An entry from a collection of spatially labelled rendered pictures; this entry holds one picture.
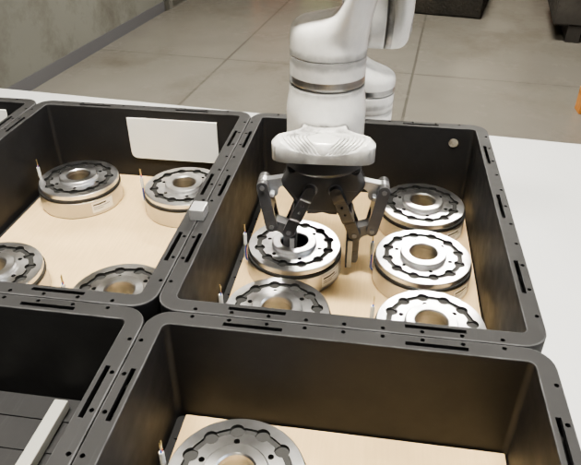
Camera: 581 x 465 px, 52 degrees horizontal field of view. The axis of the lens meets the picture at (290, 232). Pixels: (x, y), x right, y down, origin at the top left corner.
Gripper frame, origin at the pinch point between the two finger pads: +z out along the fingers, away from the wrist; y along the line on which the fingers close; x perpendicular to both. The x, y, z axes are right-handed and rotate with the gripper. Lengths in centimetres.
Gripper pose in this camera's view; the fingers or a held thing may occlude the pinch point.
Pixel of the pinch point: (320, 251)
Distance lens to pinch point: 66.4
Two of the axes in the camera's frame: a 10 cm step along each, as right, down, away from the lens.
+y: -10.0, -0.5, 0.7
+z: 0.0, 8.4, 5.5
